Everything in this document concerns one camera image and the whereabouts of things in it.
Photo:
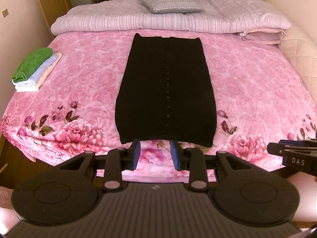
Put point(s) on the grey striped pillow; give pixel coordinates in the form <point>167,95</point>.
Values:
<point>171,2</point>

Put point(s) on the cream quilted headboard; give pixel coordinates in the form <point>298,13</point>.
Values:
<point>302,54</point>

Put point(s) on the folded pink sheets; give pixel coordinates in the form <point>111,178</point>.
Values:
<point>262,38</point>

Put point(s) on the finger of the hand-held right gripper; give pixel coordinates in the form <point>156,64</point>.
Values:
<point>277,148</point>
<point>294,143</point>

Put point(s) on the pink floral blanket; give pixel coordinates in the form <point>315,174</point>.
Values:
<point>247,79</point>

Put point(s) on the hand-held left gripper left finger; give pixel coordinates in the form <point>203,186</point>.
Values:
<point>136,152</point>

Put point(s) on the green knit sweater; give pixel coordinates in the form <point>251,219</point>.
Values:
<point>32,62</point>

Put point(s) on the pink rose-embossed cloth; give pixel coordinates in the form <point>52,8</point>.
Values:
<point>6,208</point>

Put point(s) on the black knit cardigan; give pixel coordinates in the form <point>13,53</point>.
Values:
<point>153,91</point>

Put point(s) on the lilac striped quilt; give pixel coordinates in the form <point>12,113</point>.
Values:
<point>111,17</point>

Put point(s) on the light blue folded garment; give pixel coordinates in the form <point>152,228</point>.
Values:
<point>40,72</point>

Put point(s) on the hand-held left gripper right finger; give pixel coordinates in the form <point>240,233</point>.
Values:
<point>175,153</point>

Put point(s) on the cream folded garment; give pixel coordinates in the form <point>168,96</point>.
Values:
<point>29,88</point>

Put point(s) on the brown wooden door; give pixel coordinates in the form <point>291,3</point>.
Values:
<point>54,2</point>

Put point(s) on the brown wall switch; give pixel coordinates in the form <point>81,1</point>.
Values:
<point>5,13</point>

